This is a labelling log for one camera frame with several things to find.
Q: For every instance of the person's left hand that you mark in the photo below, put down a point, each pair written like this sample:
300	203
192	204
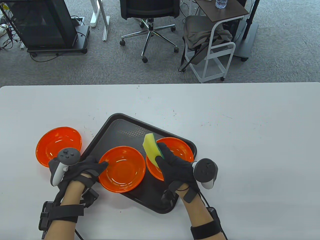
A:
85	167

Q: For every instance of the person's right hand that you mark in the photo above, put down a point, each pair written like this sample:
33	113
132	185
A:
177	172

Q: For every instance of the orange bowl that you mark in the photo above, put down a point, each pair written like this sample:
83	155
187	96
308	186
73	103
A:
57	142
180	150
122	170

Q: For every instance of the green yellow sponge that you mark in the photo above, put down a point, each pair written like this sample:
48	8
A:
150	145

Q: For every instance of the person's right forearm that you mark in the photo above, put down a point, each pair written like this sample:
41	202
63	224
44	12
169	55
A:
197	215

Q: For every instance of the person's left forearm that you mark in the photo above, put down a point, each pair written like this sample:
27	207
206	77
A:
70	195

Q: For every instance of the grey left hand controller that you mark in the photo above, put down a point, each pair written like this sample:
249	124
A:
67	155

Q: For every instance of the black tray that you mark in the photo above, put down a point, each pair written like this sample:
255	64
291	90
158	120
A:
125	130

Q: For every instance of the white aluminium foot bar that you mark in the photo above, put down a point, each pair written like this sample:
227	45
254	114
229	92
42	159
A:
106	28

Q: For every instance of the grey jacket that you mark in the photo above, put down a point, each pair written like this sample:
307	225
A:
197	32

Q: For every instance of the grey stand base black pole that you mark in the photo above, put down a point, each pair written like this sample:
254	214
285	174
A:
246	47

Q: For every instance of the floor outlet box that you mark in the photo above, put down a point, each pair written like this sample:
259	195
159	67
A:
77	21

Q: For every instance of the black rolling display cabinet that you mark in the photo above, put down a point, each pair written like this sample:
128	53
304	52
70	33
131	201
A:
42	22

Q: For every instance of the white desk leg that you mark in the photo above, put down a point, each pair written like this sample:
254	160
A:
96	15

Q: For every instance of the white cart with wood top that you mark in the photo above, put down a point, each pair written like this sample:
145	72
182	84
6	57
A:
225	12

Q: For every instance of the black office chair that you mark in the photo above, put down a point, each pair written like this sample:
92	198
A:
150	7

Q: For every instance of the clear water bottle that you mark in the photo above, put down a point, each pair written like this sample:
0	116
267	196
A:
221	3

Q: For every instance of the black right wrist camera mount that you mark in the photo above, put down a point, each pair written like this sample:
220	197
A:
168	197

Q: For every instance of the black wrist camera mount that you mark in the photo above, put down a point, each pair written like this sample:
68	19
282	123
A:
168	197
90	197

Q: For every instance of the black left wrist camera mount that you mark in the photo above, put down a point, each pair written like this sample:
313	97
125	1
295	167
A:
90	197

